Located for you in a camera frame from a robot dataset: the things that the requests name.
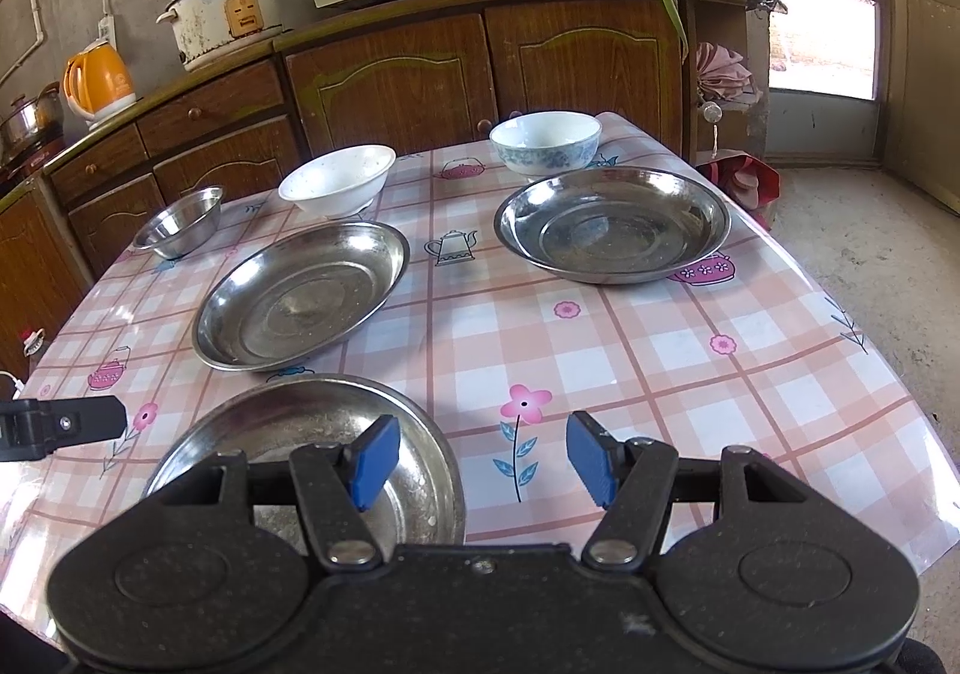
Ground steel cooking pot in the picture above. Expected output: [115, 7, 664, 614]
[0, 82, 65, 154]

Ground wooden cabinet with drawers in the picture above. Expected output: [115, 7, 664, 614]
[41, 37, 308, 278]

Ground white bowl with blue pattern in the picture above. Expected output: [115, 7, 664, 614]
[490, 112, 602, 179]

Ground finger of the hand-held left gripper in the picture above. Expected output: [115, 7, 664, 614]
[30, 396, 127, 454]

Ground pink fabric bundle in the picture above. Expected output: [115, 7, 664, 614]
[694, 40, 760, 109]

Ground metal-framed door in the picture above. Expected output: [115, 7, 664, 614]
[877, 0, 960, 218]

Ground stainless steel plate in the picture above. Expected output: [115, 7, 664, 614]
[193, 220, 411, 371]
[493, 168, 732, 285]

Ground red bag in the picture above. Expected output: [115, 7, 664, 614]
[701, 153, 781, 229]

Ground small wooden stand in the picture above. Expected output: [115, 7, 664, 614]
[682, 0, 788, 154]

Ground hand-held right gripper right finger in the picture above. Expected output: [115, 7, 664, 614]
[566, 410, 807, 568]

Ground white rice cooker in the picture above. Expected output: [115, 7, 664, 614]
[156, 0, 282, 71]

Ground orange electric kettle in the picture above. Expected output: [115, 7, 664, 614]
[62, 39, 140, 122]

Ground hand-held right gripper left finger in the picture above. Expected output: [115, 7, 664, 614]
[161, 414, 402, 570]

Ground wooden two-door cabinet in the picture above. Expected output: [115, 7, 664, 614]
[274, 0, 695, 158]

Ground red-trimmed induction cooker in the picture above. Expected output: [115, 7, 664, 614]
[0, 134, 72, 184]

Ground white wall pipe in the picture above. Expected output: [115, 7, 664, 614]
[0, 0, 46, 91]

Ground wooden single-door cabinet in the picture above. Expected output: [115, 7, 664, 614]
[0, 171, 95, 383]

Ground small stainless steel bowl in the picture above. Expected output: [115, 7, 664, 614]
[135, 186, 224, 260]

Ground white speckled bowl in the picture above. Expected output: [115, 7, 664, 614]
[279, 145, 396, 219]

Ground pink checked tablecloth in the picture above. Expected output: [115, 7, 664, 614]
[0, 112, 960, 645]

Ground large steel basin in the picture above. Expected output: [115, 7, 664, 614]
[142, 374, 467, 547]

